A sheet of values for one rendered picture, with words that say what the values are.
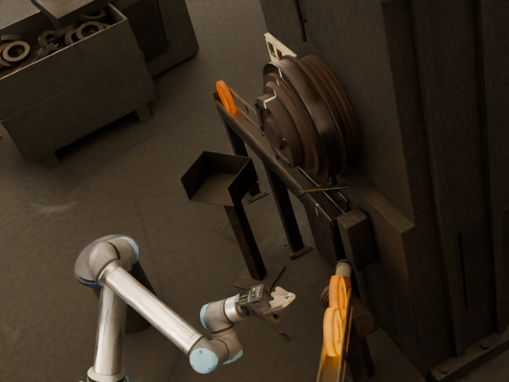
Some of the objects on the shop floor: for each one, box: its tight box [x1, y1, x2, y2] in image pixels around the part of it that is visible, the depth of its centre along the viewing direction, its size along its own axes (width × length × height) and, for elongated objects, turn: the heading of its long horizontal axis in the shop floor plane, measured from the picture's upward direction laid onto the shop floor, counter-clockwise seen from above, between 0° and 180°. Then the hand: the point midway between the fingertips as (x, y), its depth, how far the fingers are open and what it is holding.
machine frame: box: [260, 0, 509, 382], centre depth 271 cm, size 73×108×176 cm
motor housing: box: [320, 284, 375, 382], centre depth 275 cm, size 13×22×54 cm, turn 41°
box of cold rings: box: [0, 2, 160, 171], centre depth 492 cm, size 103×83×79 cm
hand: (292, 298), depth 241 cm, fingers closed
